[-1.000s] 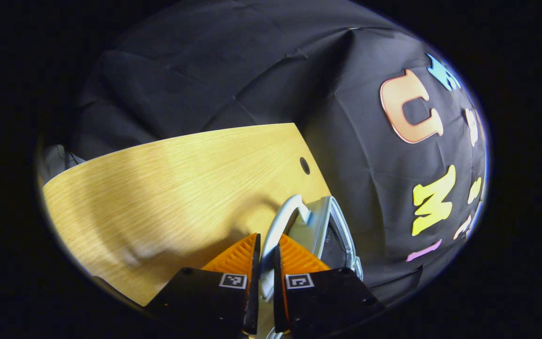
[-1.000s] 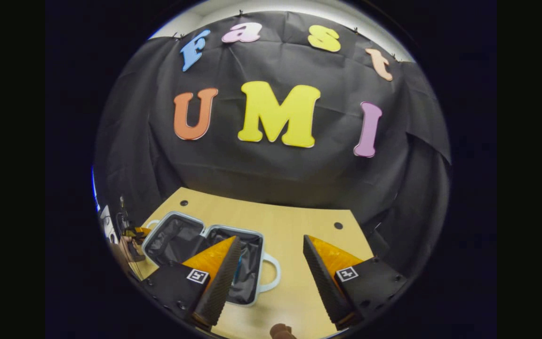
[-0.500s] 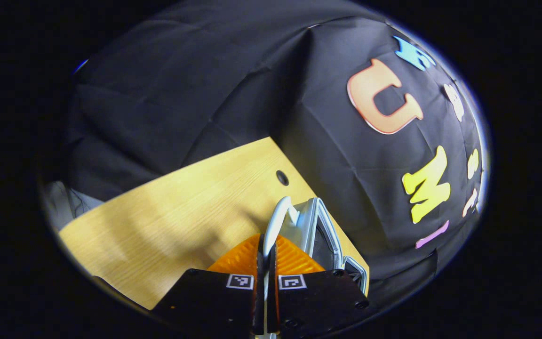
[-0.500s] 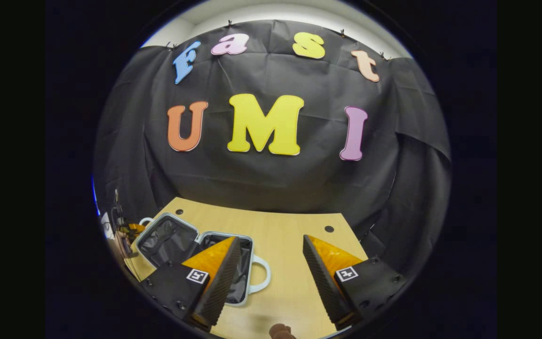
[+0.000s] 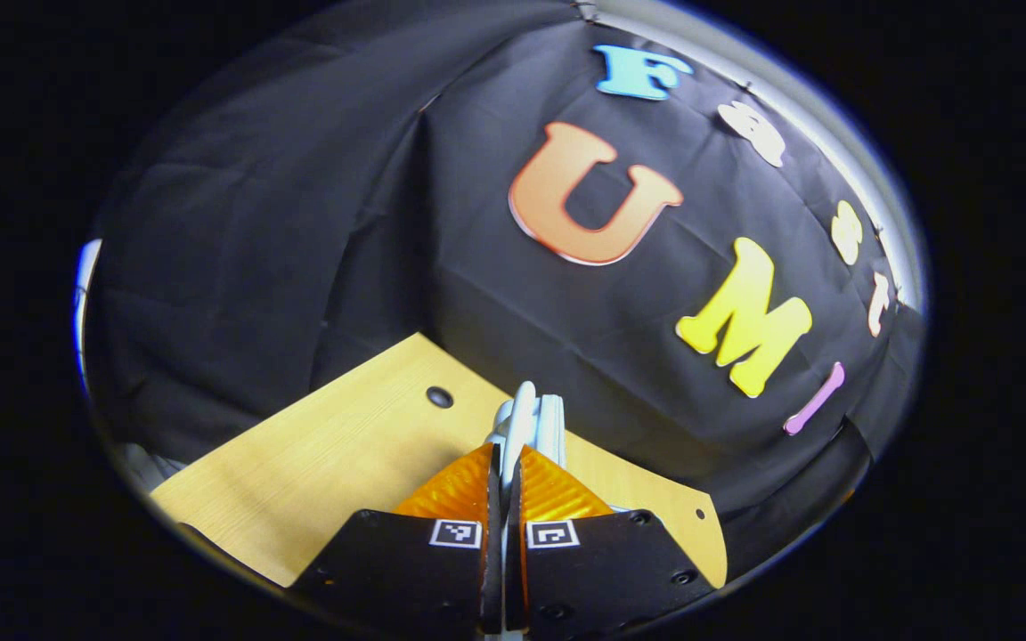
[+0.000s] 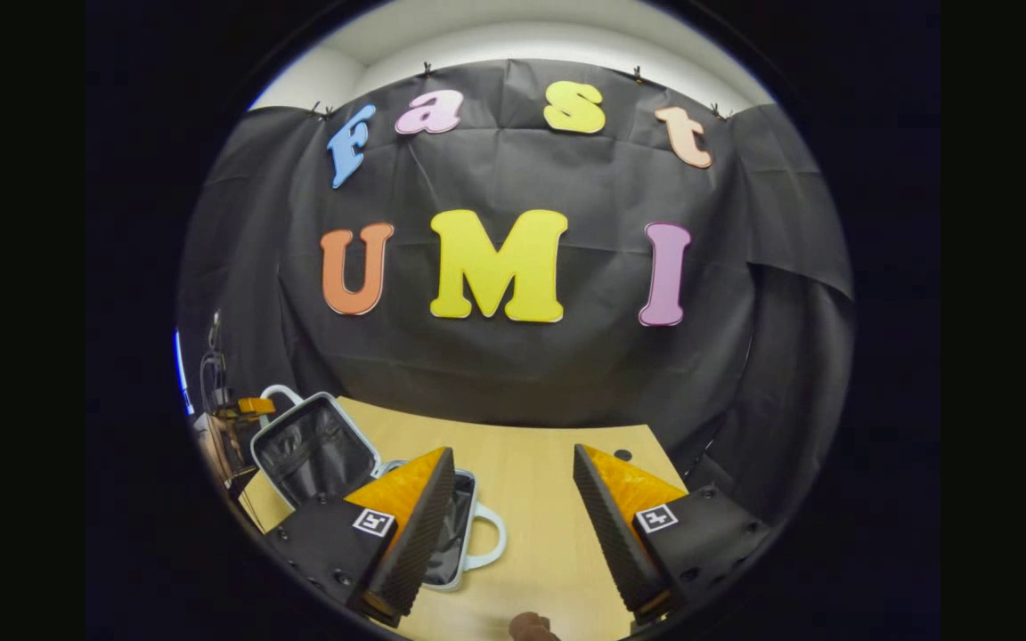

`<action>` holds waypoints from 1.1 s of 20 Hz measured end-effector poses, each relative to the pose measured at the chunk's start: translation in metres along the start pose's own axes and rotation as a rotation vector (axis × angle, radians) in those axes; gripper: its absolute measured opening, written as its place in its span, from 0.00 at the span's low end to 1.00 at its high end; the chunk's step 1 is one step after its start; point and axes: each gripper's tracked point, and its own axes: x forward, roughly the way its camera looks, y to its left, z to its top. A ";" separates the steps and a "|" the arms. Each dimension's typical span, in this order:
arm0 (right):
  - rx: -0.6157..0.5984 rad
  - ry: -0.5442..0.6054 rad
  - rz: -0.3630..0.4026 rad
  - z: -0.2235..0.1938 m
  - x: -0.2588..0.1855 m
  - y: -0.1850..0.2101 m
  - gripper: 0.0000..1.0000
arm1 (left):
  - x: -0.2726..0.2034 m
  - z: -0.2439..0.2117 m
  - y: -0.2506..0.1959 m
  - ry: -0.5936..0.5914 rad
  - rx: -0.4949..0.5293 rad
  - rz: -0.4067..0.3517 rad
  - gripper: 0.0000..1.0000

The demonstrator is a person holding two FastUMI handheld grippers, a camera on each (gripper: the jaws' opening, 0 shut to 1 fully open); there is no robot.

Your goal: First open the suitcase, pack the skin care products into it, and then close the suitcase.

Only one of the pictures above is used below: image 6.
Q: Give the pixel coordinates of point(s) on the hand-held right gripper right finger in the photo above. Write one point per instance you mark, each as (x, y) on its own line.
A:
(615, 547)

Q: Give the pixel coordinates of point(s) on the grey metal stand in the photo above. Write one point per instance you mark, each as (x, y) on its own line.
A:
(212, 365)

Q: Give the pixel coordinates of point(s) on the light blue suitcase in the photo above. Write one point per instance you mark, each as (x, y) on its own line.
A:
(317, 454)

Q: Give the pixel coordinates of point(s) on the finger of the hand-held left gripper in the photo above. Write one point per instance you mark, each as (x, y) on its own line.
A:
(255, 406)

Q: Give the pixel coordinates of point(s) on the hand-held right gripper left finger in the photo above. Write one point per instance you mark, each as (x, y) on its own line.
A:
(419, 543)

